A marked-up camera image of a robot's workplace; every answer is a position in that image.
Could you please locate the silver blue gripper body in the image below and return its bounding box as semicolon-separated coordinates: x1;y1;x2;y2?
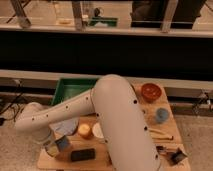
45;136;71;157

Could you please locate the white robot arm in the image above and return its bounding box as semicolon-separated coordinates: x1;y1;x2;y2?
15;74;164;171

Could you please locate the black sponge block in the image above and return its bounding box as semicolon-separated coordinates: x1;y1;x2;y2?
71;148;96;162

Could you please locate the grey blue plate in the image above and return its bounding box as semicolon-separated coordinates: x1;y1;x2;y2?
50;118;79;136

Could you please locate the green plastic bin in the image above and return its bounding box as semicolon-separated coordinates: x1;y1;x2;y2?
51;78;97;106

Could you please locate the wooden utensil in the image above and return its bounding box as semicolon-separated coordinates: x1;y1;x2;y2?
149;129;173;140

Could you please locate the red brown bowl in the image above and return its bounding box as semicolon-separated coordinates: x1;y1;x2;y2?
141;83;162;103

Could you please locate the blue cup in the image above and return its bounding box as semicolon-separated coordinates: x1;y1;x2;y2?
155;108;169;124

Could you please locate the black small dustpan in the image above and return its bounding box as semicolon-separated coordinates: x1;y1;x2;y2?
169;148;187;165

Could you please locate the green box on shelf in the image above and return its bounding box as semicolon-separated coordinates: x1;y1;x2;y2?
89;17;118;27

